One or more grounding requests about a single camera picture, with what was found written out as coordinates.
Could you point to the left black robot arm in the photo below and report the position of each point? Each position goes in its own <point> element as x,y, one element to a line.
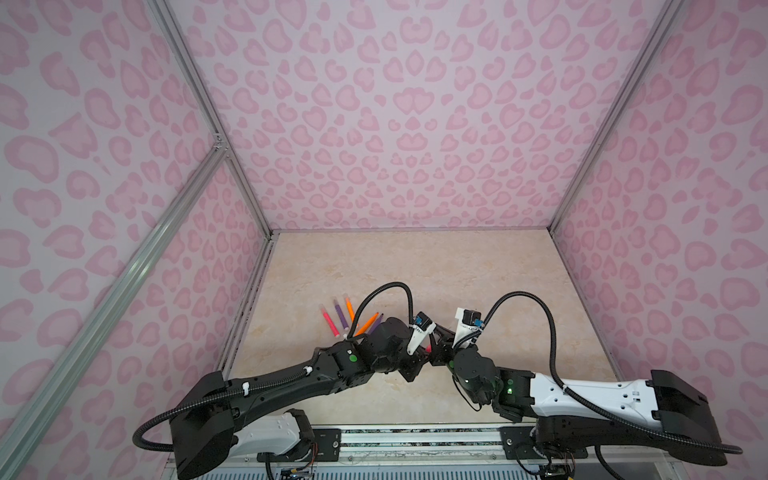
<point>215,409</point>

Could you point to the orange pen group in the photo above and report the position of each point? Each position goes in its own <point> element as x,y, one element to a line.
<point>368,324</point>
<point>349,307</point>

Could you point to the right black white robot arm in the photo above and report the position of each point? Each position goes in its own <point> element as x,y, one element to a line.
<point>662,412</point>

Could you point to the diagonal aluminium frame bar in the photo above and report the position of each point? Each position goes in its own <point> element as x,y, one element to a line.
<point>38,414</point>

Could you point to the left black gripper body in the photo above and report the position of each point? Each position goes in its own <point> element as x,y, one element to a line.
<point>400,358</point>

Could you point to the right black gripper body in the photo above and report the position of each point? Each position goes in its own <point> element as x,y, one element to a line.
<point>447,359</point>

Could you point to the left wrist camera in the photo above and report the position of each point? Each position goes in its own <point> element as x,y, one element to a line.
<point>422,326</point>

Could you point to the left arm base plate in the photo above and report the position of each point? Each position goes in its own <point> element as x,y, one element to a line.
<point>319,445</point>

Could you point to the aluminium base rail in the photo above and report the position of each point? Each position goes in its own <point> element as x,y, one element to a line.
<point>449,451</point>

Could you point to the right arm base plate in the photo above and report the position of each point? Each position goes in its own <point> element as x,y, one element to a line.
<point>518,443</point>

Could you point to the purple pen group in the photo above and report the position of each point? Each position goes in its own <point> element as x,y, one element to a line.
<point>341,315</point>
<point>376,323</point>

